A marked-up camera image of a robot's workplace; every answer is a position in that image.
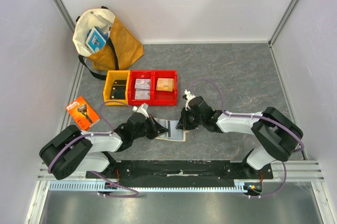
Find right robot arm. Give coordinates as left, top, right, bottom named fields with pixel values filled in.
left=176, top=96, right=304, bottom=179

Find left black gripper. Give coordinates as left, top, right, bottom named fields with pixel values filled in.
left=132, top=113, right=168, bottom=140

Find yellow plastic bin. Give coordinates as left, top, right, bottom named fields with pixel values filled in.
left=103, top=70, right=130, bottom=106

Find red middle plastic bin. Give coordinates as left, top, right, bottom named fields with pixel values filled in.
left=127, top=70, right=153, bottom=105

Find beige leather card holder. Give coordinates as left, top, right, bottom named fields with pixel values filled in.
left=155, top=118, right=189, bottom=142

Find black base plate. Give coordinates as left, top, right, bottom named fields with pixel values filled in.
left=102, top=160, right=273, bottom=188

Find blue razor box in bag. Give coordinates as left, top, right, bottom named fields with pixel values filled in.
left=85, top=26, right=109, bottom=53

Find lower silver card stack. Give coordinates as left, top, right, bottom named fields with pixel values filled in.
left=134, top=90, right=151, bottom=100

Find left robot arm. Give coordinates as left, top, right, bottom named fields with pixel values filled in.
left=39, top=112, right=169, bottom=180

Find mustard and white tote bag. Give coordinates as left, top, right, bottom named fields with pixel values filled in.
left=72, top=6, right=144, bottom=80

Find grey cable duct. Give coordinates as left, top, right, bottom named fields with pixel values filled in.
left=49, top=180, right=250, bottom=193

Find red plastic bin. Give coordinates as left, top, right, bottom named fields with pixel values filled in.
left=150, top=70, right=177, bottom=106
left=127, top=70, right=153, bottom=105

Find red right plastic bin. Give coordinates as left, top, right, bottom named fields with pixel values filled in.
left=150, top=70, right=177, bottom=106

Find orange razor box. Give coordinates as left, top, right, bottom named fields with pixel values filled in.
left=65, top=96, right=101, bottom=131

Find black cards in yellow bin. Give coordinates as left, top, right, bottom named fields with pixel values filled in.
left=111, top=80, right=127, bottom=100

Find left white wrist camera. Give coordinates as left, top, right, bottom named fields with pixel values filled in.
left=132, top=103, right=149, bottom=118

